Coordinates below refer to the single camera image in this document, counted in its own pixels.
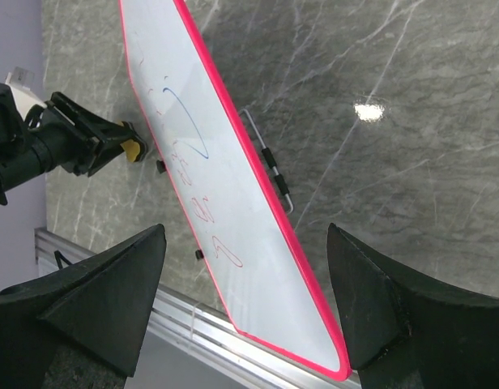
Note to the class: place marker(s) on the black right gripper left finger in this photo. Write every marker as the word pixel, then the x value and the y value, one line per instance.
pixel 83 325

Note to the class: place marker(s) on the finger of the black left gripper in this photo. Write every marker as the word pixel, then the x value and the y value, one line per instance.
pixel 105 130
pixel 102 153

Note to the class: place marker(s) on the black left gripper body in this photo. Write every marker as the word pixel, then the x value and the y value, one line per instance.
pixel 51 135

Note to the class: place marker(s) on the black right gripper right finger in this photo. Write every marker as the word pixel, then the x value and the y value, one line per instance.
pixel 404 329

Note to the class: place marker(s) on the yellow and black eraser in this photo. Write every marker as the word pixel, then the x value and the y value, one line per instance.
pixel 135 147

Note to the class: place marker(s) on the red-framed whiteboard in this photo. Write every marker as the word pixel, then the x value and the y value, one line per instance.
pixel 259 269

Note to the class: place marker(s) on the aluminium mounting rail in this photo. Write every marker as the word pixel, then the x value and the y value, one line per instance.
pixel 193 324

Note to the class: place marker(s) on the metal wire whiteboard stand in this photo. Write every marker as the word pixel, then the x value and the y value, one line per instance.
pixel 271 162

